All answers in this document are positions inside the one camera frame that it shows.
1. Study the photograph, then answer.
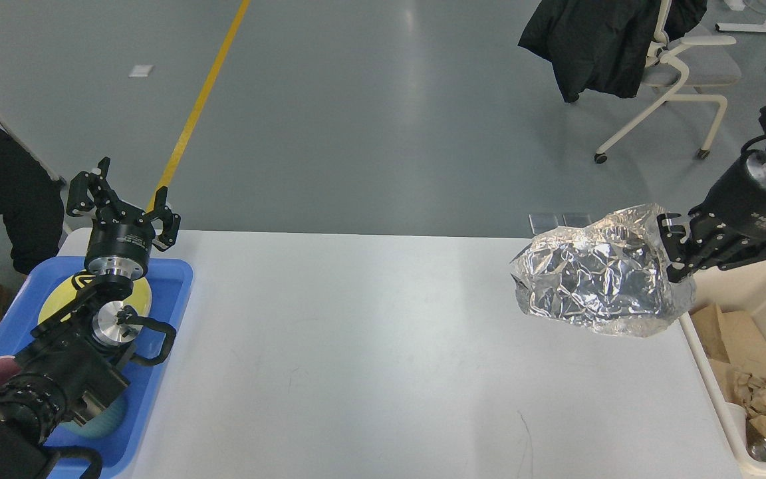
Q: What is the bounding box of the black jacket on chair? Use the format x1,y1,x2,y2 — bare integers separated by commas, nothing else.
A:
517,0,707,104

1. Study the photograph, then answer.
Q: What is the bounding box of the green grey mug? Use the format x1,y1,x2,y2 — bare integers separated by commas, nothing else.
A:
60,395,128,439

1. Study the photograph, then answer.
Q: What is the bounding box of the blue plastic tray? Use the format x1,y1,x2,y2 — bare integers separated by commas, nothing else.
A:
0,257,193,478

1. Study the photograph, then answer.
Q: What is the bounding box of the yellow plate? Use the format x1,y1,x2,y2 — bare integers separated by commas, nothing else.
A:
37,271,153,324

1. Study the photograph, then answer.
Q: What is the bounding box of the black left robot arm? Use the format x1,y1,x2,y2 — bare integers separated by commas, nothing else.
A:
0,157,182,478

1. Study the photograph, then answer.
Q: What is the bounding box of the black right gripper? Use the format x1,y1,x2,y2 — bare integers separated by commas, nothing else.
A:
656,152,766,284

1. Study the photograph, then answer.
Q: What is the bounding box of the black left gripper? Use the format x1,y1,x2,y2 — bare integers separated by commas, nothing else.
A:
66,157,182,280

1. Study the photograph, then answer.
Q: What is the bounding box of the white office chair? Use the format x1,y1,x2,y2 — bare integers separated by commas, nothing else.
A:
594,1,742,164

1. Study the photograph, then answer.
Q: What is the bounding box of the person in black clothes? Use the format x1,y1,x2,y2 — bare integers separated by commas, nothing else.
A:
0,128,64,275

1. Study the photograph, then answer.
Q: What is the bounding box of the white plastic bin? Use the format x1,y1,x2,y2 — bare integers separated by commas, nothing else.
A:
679,243,766,478

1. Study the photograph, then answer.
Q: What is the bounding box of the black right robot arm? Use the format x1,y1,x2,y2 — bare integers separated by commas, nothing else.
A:
656,105,766,283

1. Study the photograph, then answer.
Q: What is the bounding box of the brown paper bag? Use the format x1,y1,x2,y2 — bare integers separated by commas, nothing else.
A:
708,358,739,405
691,304,766,378

